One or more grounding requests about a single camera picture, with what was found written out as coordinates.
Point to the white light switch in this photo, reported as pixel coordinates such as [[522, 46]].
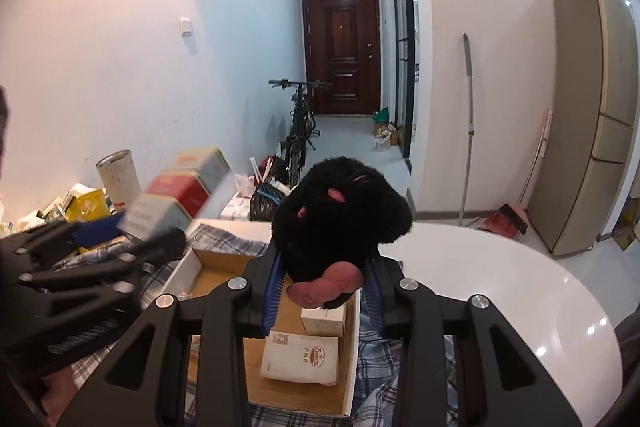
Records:
[[186, 27]]

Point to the person's left hand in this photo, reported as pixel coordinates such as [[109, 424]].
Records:
[[62, 389]]

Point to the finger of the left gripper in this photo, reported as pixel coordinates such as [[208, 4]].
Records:
[[125, 262], [59, 238]]

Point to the pink dustpan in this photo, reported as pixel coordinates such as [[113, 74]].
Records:
[[510, 220]]

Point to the black bicycle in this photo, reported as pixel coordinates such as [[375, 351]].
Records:
[[303, 127]]

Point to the beige refrigerator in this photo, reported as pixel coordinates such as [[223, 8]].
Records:
[[592, 127]]

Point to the white tissue pack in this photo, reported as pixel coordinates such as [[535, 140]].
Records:
[[301, 359]]

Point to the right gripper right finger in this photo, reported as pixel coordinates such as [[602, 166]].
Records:
[[499, 380]]

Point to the black plush toy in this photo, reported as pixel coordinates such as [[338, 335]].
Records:
[[331, 224]]

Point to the black garbage bag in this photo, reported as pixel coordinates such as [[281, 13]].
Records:
[[265, 202]]

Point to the dark red entrance door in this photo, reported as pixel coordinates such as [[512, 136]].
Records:
[[342, 53]]

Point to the bags by the door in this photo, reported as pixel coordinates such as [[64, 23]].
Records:
[[385, 132]]

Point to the white steel tumbler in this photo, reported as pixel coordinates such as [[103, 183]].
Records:
[[120, 179]]

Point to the small white box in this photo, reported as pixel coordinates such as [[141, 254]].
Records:
[[324, 322]]

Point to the red and grey box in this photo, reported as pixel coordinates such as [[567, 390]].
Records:
[[177, 194]]

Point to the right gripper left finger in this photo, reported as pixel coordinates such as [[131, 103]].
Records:
[[142, 381]]

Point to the black framed glass door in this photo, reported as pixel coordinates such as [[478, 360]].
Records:
[[405, 40]]

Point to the grey mop handle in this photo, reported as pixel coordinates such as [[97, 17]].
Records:
[[471, 129]]

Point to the yellow plastic container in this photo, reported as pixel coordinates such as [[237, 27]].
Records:
[[90, 206]]

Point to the blue plaid shirt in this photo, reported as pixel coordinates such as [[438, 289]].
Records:
[[378, 359]]

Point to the shallow cardboard box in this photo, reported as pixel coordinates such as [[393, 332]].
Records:
[[201, 272]]

